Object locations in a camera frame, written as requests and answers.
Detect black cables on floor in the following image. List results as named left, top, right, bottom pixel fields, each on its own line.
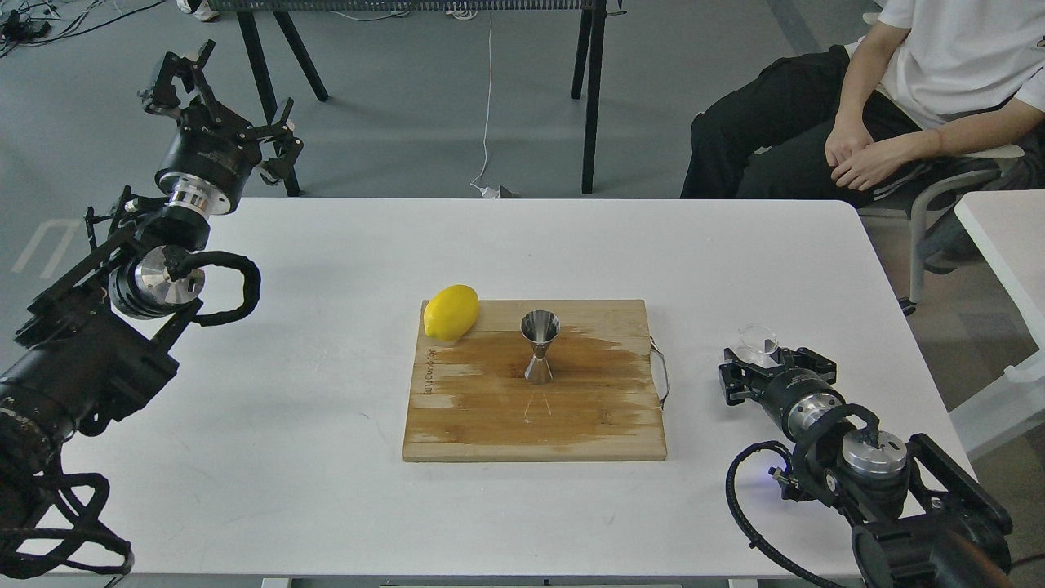
left=0, top=0, right=164, bottom=58

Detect wooden cutting board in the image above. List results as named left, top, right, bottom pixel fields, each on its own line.
left=402, top=299, right=667, bottom=462

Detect steel double jigger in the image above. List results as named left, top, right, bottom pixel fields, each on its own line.
left=520, top=310, right=560, bottom=385

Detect yellow lemon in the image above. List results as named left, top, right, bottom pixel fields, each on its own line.
left=423, top=284, right=480, bottom=342

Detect black metal rack table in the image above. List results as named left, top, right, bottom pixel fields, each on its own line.
left=210, top=1, right=613, bottom=198

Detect seated person white shirt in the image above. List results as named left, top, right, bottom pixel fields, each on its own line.
left=680, top=1, right=1044, bottom=208

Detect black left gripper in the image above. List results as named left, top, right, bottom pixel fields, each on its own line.
left=139, top=38, right=304, bottom=215

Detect white hanging cable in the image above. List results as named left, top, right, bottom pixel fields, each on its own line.
left=470, top=11, right=518, bottom=199

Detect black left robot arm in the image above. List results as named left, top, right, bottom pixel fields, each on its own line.
left=1, top=40, right=303, bottom=584

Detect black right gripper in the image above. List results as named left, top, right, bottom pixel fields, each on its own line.
left=718, top=347, right=846, bottom=442

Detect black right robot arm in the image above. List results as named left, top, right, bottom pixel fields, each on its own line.
left=719, top=347, right=1014, bottom=587

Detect clear glass measuring cup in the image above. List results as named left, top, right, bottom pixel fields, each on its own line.
left=732, top=323, right=779, bottom=368

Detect white side table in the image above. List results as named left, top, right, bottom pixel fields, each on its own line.
left=950, top=189, right=1044, bottom=458

